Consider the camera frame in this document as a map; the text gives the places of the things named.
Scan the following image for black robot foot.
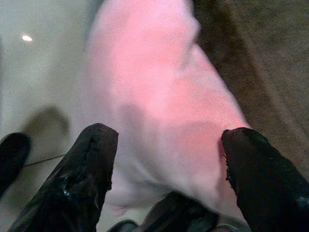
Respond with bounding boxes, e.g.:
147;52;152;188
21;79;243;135
0;132;31;196

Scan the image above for brown carpet rug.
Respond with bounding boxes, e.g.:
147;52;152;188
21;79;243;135
192;0;309;181

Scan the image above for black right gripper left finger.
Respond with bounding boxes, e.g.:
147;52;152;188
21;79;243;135
7;123;119;232

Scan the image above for pink soft pillow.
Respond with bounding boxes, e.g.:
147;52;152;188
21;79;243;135
83;0;252;227

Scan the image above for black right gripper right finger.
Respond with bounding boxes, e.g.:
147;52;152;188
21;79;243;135
221;127;309;232

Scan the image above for thin black cable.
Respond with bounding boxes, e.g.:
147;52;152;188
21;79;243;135
23;154;66;167

